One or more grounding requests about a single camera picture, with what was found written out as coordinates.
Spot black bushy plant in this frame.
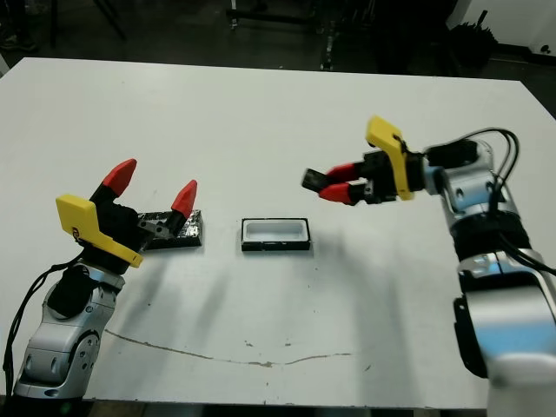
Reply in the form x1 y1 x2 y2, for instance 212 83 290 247
449 10 500 69

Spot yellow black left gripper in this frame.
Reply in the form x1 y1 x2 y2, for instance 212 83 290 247
56 158 199 275

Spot black camera box lid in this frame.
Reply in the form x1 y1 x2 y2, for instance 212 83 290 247
137 208 205 252

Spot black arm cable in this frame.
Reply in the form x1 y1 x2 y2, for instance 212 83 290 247
2 260 83 399
451 127 556 279

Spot black box base white lining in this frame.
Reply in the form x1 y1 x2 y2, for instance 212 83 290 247
241 216 312 253

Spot black metal rack frame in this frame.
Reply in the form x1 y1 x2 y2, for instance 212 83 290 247
225 0 331 31

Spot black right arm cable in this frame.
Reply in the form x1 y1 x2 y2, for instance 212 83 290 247
451 127 556 279

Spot silver metal pole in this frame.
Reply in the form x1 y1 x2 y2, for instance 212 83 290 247
320 25 338 70

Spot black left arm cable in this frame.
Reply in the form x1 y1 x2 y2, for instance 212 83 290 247
2 260 83 399

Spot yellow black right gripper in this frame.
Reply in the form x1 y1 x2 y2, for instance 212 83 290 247
317 115 429 206

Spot small black camera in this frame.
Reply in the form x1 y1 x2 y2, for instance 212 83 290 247
302 168 331 192

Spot black slanted chair leg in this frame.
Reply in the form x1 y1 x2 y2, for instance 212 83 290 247
93 0 127 40

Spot dark shoes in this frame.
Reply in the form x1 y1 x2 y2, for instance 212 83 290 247
0 34 38 51

